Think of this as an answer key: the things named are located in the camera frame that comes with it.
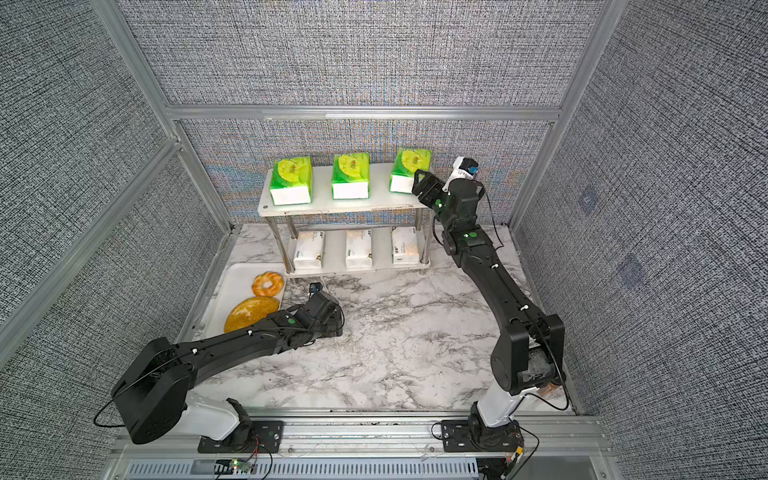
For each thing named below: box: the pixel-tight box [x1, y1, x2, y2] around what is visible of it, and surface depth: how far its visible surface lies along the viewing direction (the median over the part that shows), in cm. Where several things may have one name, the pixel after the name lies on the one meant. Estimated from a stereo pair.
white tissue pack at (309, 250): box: [294, 231, 325, 269], surface depth 99 cm
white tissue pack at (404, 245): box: [391, 226, 419, 265], surface depth 101 cm
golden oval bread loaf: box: [223, 296, 280, 333], surface depth 93 cm
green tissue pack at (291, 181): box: [269, 156, 313, 206], surface depth 78 cm
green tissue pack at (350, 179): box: [331, 152, 370, 200], surface depth 78 cm
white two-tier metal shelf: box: [258, 162, 430, 274], surface depth 83 cm
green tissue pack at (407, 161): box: [388, 147, 433, 194], surface depth 81 cm
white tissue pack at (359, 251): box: [345, 229, 373, 269], surface depth 100 cm
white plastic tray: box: [201, 262, 286, 340], surface depth 103 cm
